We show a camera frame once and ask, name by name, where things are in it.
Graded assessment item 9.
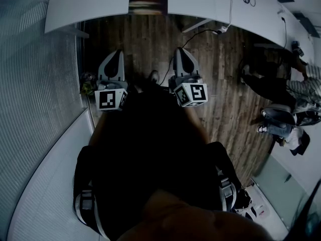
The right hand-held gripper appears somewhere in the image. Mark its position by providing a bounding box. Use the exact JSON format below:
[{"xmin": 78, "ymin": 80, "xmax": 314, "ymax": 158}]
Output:
[{"xmin": 168, "ymin": 47, "xmax": 209, "ymax": 108}]

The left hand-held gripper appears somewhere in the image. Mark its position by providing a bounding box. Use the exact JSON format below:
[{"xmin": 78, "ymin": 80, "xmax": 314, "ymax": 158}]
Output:
[{"xmin": 94, "ymin": 50, "xmax": 129, "ymax": 113}]

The dark rectangular pad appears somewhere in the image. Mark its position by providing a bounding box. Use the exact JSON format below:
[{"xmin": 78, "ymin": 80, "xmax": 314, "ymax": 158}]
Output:
[{"xmin": 128, "ymin": 0, "xmax": 169, "ymax": 16}]

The person's right forearm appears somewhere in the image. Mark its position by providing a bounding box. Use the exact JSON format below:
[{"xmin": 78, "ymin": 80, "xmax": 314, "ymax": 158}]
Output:
[{"xmin": 185, "ymin": 106, "xmax": 210, "ymax": 146}]

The person's left forearm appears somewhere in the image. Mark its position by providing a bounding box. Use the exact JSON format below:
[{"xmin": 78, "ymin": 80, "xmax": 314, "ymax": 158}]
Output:
[{"xmin": 88, "ymin": 110, "xmax": 111, "ymax": 148}]

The yellow green crumpled bag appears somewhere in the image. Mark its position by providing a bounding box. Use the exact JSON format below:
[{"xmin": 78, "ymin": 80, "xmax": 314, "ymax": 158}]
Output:
[{"xmin": 80, "ymin": 71, "xmax": 97, "ymax": 95}]

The person's grey shoe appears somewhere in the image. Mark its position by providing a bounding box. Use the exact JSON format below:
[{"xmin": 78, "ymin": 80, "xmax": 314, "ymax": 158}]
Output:
[{"xmin": 148, "ymin": 69, "xmax": 160, "ymax": 84}]

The white power strip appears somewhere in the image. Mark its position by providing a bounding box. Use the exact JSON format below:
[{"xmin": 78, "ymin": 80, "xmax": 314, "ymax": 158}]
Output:
[{"xmin": 212, "ymin": 26, "xmax": 229, "ymax": 36}]

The person's torso in black clothing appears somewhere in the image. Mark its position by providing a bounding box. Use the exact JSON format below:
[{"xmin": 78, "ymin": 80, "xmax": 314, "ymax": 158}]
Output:
[{"xmin": 72, "ymin": 81, "xmax": 274, "ymax": 241}]

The black office chair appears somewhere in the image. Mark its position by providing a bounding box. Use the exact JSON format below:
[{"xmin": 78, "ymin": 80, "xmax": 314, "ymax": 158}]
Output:
[{"xmin": 260, "ymin": 103, "xmax": 321, "ymax": 128}]

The white and black garment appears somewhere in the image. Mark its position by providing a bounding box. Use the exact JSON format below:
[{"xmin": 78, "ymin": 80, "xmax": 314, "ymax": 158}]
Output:
[{"xmin": 280, "ymin": 127, "xmax": 311, "ymax": 157}]

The white printed paper pile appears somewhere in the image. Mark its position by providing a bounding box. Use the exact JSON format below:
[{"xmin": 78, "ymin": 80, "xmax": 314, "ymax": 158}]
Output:
[{"xmin": 233, "ymin": 184, "xmax": 272, "ymax": 222}]

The frosted glass panel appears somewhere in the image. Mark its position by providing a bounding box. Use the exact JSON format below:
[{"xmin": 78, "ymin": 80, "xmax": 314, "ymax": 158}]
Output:
[{"xmin": 250, "ymin": 154, "xmax": 306, "ymax": 226}]

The black power cable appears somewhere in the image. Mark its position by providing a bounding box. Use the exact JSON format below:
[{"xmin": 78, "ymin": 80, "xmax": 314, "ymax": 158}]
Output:
[{"xmin": 157, "ymin": 29, "xmax": 223, "ymax": 87}]

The white desk frame bar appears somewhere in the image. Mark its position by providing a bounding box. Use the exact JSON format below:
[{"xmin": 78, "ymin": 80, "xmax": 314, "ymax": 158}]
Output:
[
  {"xmin": 181, "ymin": 18, "xmax": 214, "ymax": 34},
  {"xmin": 62, "ymin": 26, "xmax": 90, "ymax": 39}
]

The white cable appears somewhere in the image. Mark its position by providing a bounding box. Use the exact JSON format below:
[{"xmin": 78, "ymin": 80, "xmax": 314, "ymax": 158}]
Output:
[{"xmin": 225, "ymin": 0, "xmax": 234, "ymax": 30}]

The black plug cable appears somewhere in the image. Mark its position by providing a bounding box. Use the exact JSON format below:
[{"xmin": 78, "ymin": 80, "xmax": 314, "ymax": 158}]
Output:
[{"xmin": 280, "ymin": 16, "xmax": 288, "ymax": 48}]

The grey harness strap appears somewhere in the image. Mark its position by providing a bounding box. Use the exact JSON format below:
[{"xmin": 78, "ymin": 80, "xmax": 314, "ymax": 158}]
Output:
[
  {"xmin": 215, "ymin": 167, "xmax": 238, "ymax": 211},
  {"xmin": 74, "ymin": 184, "xmax": 111, "ymax": 241}
]

